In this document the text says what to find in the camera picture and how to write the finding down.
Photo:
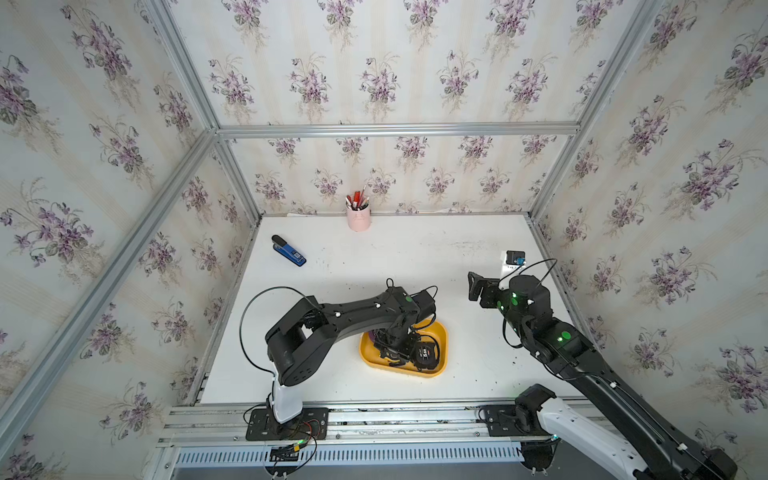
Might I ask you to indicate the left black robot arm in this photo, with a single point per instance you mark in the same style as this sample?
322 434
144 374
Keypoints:
395 321

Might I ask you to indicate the blue black stapler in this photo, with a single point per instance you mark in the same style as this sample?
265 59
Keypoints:
287 251

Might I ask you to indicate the small circuit board with wires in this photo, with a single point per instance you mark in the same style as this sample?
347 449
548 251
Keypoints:
286 460

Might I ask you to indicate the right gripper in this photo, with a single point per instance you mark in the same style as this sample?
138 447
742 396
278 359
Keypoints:
491 286

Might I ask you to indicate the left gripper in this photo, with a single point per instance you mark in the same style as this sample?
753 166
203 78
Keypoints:
405 355

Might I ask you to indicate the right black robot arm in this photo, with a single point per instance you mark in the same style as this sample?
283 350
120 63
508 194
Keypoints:
641 444

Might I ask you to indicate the large black tape measure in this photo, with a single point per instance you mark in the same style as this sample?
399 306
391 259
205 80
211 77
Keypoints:
426 354

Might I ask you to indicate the pink pen holder cup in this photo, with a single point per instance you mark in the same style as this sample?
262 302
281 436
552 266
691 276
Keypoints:
359 219

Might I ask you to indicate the red pens in cup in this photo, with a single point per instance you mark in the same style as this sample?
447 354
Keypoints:
357 201

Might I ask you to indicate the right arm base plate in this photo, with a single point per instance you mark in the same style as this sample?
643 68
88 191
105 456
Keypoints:
511 420

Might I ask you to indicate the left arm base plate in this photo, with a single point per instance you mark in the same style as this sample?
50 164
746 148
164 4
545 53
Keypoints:
310 423

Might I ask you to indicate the yellow storage tray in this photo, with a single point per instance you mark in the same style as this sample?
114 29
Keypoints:
370 354

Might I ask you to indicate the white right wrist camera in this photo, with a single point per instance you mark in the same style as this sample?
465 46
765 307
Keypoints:
513 258

